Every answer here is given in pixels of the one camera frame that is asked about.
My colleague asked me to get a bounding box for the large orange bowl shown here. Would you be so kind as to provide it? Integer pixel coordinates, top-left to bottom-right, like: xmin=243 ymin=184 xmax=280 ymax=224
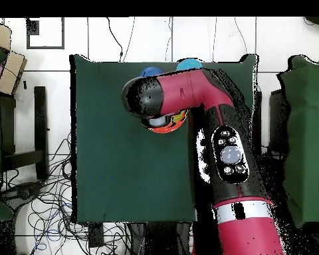
xmin=148 ymin=110 xmax=189 ymax=134

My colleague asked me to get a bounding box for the dark green table cloth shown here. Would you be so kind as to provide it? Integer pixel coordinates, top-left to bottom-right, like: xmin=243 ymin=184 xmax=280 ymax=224
xmin=69 ymin=54 xmax=259 ymax=223

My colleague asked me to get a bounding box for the grey stand foot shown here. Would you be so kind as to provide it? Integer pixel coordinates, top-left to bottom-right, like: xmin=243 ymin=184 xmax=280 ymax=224
xmin=0 ymin=180 xmax=46 ymax=211

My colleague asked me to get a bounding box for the small light blue bowl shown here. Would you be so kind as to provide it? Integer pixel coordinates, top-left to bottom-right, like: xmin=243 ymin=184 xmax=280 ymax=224
xmin=175 ymin=58 xmax=203 ymax=72

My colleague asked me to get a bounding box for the black power strip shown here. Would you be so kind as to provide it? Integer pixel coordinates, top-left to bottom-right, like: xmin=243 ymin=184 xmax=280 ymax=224
xmin=88 ymin=222 xmax=105 ymax=248

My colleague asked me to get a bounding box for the black box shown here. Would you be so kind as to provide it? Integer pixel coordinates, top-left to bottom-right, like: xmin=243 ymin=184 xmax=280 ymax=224
xmin=268 ymin=88 xmax=290 ymax=155

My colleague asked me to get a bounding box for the black floor cable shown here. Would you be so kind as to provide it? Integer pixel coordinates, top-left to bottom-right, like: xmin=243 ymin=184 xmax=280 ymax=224
xmin=105 ymin=17 xmax=124 ymax=62

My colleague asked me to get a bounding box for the black chair frame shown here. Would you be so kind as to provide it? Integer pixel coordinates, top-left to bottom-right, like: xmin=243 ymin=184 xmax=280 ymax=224
xmin=1 ymin=86 xmax=49 ymax=181

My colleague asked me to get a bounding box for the small dark blue bowl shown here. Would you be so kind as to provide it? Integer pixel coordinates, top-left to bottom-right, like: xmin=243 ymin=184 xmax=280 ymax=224
xmin=138 ymin=66 xmax=165 ymax=78

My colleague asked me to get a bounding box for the black square floor frame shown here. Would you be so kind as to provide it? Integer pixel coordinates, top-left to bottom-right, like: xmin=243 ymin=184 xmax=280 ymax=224
xmin=26 ymin=17 xmax=65 ymax=50

